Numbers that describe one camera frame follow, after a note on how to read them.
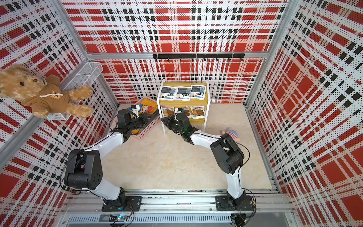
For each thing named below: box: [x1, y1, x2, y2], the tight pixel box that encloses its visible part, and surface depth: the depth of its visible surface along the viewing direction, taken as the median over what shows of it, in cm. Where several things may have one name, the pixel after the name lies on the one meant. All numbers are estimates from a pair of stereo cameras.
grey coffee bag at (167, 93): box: [159, 86, 177, 101], surface depth 81 cm
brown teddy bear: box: [0, 64, 95, 119], surface depth 54 cm
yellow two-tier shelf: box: [156, 80, 211, 136], surface depth 84 cm
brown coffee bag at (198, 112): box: [190, 105, 206, 120], surface depth 95 cm
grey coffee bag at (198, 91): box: [190, 84, 207, 101], surface depth 82 cm
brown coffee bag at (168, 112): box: [162, 106, 175, 118], surface depth 92 cm
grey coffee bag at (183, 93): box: [173, 86, 193, 102], surface depth 82 cm
